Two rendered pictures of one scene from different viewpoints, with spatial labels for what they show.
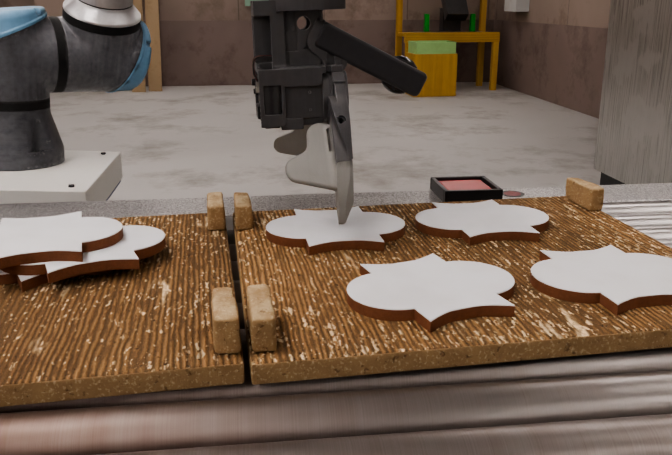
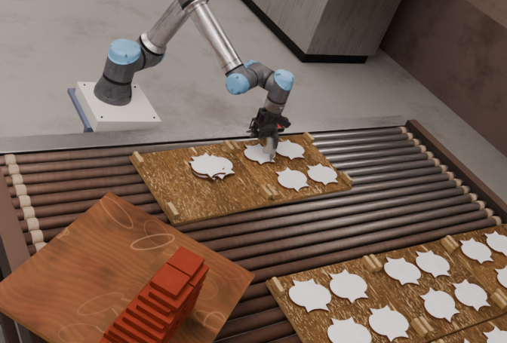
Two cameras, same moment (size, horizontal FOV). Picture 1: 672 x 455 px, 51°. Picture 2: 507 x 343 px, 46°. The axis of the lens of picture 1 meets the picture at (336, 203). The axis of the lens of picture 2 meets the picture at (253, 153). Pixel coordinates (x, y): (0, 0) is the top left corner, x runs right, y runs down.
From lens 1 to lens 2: 183 cm
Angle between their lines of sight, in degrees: 37
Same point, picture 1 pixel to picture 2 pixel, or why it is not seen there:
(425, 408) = (299, 209)
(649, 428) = (332, 211)
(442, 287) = (295, 180)
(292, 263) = (259, 169)
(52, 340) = (235, 197)
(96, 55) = (152, 61)
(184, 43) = not seen: outside the picture
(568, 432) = (321, 212)
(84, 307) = (231, 187)
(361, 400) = (290, 207)
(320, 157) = (269, 146)
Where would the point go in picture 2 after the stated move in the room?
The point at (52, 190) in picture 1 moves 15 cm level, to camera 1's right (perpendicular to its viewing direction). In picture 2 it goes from (151, 120) to (186, 121)
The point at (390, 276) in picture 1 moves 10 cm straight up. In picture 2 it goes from (284, 176) to (293, 156)
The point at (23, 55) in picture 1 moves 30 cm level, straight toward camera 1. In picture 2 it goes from (135, 66) to (185, 109)
